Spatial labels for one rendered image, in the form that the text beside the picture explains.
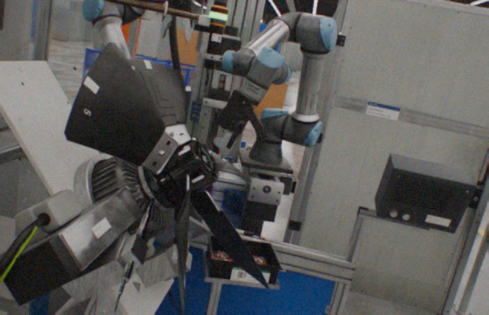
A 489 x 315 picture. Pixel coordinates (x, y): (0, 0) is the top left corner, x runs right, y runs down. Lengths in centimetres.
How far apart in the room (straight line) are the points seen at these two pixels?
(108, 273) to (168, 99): 50
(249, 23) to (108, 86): 122
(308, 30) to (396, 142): 146
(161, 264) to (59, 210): 35
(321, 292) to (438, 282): 179
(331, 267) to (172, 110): 81
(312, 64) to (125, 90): 98
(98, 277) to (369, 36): 237
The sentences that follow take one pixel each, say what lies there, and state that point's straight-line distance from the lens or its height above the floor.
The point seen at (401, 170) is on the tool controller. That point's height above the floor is 123.
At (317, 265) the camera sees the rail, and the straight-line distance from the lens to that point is 162.
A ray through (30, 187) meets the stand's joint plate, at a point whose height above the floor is 108.
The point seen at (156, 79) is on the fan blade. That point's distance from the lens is 123.
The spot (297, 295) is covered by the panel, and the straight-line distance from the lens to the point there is 169.
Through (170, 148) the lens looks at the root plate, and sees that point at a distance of 104.
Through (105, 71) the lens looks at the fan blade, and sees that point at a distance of 91.
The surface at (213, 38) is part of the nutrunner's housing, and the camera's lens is 112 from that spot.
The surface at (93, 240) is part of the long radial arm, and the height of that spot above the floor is 111.
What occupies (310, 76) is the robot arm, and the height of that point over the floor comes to 144.
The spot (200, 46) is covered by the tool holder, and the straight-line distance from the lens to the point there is 112.
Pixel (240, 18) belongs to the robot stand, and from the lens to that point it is 204.
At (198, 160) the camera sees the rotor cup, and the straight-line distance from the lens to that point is 102.
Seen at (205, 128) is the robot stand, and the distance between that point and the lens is 199.
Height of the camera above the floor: 150
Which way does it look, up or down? 13 degrees down
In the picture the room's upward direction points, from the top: 11 degrees clockwise
